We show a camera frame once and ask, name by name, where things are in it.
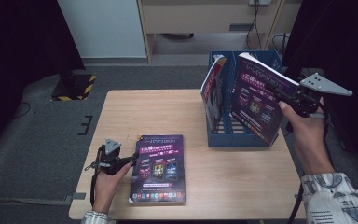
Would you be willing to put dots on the person's right hand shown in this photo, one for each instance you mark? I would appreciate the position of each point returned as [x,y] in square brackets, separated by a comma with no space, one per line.
[309,130]

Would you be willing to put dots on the thin purple magazine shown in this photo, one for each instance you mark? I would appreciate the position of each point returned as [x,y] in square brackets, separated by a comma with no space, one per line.
[158,168]
[258,105]

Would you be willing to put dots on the dark curtain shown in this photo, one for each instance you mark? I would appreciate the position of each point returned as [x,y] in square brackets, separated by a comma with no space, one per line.
[348,37]
[18,46]

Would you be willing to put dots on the person's left hand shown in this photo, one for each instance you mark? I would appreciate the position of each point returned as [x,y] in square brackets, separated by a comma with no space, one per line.
[105,186]

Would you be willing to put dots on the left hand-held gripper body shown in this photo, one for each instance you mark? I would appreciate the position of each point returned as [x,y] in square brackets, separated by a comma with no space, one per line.
[110,158]

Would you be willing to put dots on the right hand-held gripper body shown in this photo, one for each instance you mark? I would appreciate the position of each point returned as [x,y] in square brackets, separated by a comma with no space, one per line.
[307,99]

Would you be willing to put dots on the black magazine with red cards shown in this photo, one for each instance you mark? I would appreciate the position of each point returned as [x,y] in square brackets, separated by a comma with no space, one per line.
[213,90]

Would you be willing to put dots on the white power strip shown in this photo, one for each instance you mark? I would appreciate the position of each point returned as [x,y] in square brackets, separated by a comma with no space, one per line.
[260,2]

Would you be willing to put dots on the light wooden desk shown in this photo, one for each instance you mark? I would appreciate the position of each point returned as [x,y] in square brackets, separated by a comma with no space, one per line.
[199,18]

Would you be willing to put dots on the white cabinet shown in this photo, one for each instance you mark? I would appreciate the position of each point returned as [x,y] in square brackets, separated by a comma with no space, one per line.
[105,28]

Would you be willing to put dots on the black stand with striped base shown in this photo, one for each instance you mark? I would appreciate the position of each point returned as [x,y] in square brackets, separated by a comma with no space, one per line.
[74,87]

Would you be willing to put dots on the blue plastic file rack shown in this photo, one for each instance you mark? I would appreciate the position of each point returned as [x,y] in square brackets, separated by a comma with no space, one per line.
[230,137]

